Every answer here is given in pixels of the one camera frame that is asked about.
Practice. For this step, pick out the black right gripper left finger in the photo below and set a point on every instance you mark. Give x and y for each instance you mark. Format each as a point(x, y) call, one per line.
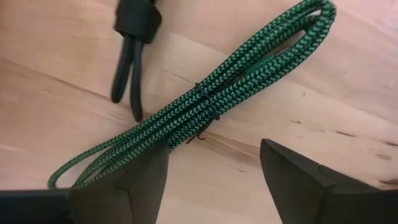
point(130, 199)

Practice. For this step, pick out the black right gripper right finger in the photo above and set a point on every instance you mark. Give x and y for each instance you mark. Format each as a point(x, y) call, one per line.
point(304, 193)

